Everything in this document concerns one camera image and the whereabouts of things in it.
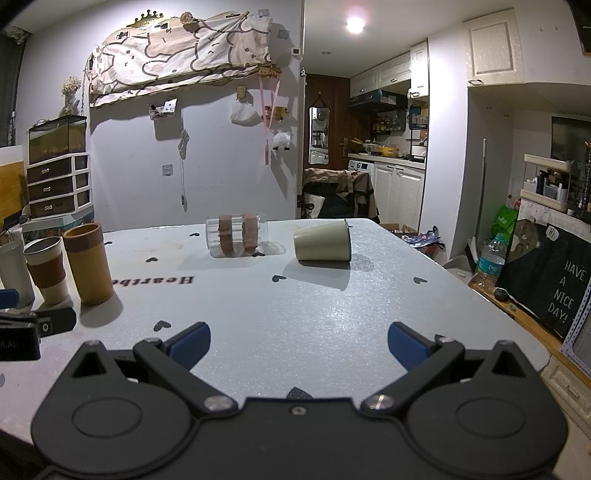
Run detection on grey mop pole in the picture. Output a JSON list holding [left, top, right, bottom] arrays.
[[470, 138, 488, 260]]

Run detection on white washing machine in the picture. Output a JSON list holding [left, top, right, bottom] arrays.
[[346, 159, 375, 186]]

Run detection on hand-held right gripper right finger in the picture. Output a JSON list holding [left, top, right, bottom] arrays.
[[360, 322, 542, 419]]

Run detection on black range hood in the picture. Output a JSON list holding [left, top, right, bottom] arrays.
[[348, 89, 410, 112]]

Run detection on green bag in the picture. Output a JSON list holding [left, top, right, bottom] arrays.
[[489, 205, 520, 239]]

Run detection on glass fish tank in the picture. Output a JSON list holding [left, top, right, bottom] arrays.
[[28, 115, 88, 165]]

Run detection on clear water bottle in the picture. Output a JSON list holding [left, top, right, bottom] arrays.
[[475, 233, 507, 291]]

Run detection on white plastic bag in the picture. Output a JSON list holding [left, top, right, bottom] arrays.
[[230, 99, 257, 126]]

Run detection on white cup brown sleeve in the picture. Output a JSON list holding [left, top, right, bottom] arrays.
[[23, 236, 70, 306]]

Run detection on wooden board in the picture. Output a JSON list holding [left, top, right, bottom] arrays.
[[0, 147, 29, 228]]

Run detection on chair with brown jacket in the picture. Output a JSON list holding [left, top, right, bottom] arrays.
[[302, 168, 380, 221]]

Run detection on black printed cloth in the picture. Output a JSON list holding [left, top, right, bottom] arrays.
[[495, 219, 591, 341]]

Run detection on white storage rack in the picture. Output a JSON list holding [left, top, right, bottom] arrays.
[[520, 154, 574, 214]]

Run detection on tall brown bamboo cup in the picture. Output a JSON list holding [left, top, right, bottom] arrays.
[[62, 222, 115, 306]]

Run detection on white wall cabinet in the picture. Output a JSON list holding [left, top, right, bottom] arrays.
[[463, 8, 528, 88]]

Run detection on printed blanket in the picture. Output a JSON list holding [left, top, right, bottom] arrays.
[[88, 11, 274, 108]]

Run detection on dried flower bunch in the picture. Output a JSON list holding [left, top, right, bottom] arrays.
[[59, 76, 83, 116]]

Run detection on beige cup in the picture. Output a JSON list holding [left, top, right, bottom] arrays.
[[294, 219, 352, 263]]

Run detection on wall mirror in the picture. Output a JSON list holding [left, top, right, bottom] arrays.
[[308, 106, 331, 166]]

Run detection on clear cup with brown bands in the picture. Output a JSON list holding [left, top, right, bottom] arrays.
[[205, 213, 269, 258]]

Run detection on teal box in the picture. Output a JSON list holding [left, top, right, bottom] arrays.
[[22, 212, 95, 244]]

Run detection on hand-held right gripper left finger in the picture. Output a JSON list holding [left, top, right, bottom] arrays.
[[68, 322, 239, 420]]

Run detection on plastic drawer unit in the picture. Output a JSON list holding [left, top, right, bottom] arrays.
[[26, 152, 92, 219]]

